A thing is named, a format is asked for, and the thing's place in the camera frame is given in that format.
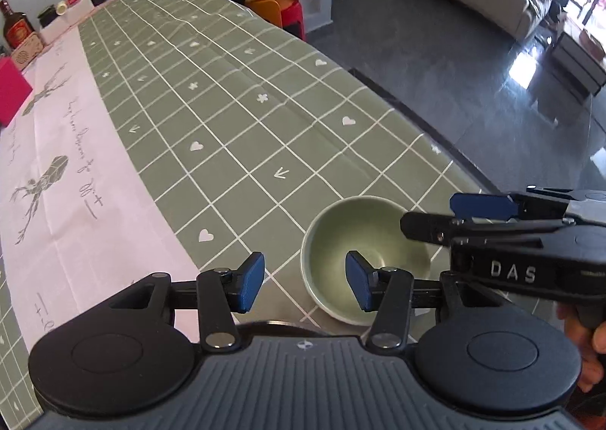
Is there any green ceramic bowl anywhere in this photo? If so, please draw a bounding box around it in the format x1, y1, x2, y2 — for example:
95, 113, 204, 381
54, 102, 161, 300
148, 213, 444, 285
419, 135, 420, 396
300, 196, 431, 326

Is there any yellow round cap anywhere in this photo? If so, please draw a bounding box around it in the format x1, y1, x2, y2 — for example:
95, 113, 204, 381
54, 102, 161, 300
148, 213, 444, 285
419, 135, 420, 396
55, 2, 68, 16

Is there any amber liquor bottle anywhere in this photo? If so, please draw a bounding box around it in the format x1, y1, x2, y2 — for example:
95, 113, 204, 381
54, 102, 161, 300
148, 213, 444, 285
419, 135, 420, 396
0, 0, 34, 50

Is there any person's right hand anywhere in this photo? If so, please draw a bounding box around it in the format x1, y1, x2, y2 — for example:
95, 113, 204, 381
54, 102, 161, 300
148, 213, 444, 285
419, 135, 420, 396
557, 304, 606, 393

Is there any white condiment tray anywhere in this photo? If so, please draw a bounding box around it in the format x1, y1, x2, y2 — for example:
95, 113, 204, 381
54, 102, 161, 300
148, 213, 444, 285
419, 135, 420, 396
40, 0, 94, 45

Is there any magenta cube box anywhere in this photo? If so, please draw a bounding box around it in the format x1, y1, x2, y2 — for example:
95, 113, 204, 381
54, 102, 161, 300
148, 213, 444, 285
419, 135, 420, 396
0, 57, 32, 128

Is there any green checked tablecloth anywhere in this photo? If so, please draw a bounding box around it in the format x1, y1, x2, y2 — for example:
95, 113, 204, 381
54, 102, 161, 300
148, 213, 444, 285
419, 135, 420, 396
1, 0, 481, 429

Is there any orange red stool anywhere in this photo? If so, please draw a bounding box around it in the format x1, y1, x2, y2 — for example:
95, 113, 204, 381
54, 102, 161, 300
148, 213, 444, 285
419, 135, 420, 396
244, 0, 306, 41

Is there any pink deer table runner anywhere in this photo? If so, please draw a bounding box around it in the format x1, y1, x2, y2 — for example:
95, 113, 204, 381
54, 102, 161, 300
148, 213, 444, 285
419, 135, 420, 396
1, 30, 197, 346

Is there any dark coffee table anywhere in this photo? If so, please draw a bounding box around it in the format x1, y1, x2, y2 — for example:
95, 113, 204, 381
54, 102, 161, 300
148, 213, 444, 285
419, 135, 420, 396
547, 20, 605, 96

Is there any dark jar left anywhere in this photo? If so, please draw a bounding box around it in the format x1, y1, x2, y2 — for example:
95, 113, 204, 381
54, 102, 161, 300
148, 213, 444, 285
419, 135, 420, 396
37, 5, 59, 28

